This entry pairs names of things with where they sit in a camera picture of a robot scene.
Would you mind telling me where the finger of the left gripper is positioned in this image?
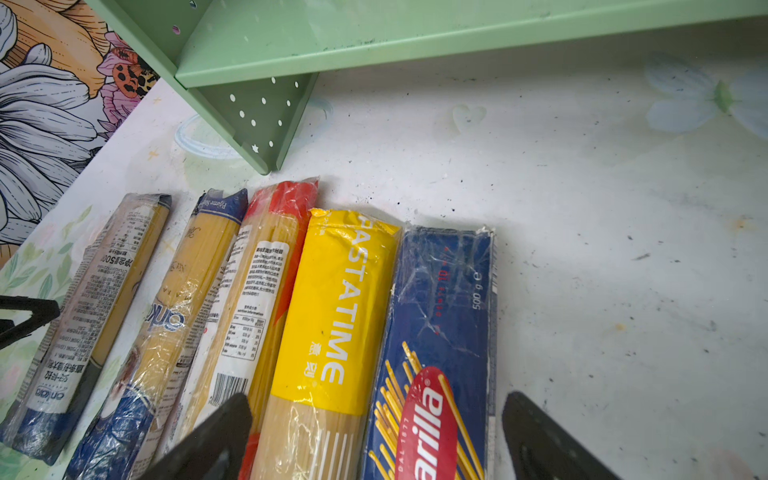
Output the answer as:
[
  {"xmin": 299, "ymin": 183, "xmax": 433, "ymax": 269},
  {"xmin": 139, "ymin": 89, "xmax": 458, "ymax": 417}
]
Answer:
[{"xmin": 0, "ymin": 294, "xmax": 61, "ymax": 351}]

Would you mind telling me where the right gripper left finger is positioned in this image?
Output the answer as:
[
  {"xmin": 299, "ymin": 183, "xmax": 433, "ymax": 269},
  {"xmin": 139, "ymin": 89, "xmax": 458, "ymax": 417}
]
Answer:
[{"xmin": 140, "ymin": 393, "xmax": 252, "ymax": 480}]

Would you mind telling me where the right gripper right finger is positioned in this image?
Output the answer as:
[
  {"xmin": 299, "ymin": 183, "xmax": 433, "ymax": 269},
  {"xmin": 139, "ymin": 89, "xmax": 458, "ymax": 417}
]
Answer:
[{"xmin": 502, "ymin": 391, "xmax": 618, "ymax": 480}]

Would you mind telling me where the clear grey label spaghetti bag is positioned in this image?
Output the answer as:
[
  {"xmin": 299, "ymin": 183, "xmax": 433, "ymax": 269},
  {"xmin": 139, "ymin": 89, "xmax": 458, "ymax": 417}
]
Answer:
[{"xmin": 1, "ymin": 193, "xmax": 172, "ymax": 465}]

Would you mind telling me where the yellow blue spaghetti bag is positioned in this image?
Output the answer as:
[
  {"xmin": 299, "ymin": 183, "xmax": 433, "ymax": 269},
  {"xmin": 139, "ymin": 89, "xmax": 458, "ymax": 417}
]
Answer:
[{"xmin": 64, "ymin": 189, "xmax": 248, "ymax": 479}]

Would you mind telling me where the blue Barilla spaghetti box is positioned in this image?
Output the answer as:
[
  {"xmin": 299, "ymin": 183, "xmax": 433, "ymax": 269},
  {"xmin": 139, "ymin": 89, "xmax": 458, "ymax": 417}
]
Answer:
[{"xmin": 358, "ymin": 226, "xmax": 496, "ymax": 479}]

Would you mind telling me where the green wooden two-tier shelf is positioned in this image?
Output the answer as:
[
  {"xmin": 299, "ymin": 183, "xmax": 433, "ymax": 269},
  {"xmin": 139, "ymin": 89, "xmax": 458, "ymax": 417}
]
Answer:
[{"xmin": 93, "ymin": 0, "xmax": 767, "ymax": 175}]

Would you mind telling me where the red white label spaghetti bag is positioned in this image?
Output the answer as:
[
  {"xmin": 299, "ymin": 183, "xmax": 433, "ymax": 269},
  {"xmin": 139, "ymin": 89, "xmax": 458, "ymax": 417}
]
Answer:
[{"xmin": 154, "ymin": 178, "xmax": 319, "ymax": 479}]

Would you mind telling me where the yellow Pastatime spaghetti bag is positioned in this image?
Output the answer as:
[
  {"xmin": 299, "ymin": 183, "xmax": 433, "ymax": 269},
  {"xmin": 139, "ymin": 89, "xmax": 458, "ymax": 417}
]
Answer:
[{"xmin": 250, "ymin": 209, "xmax": 400, "ymax": 479}]

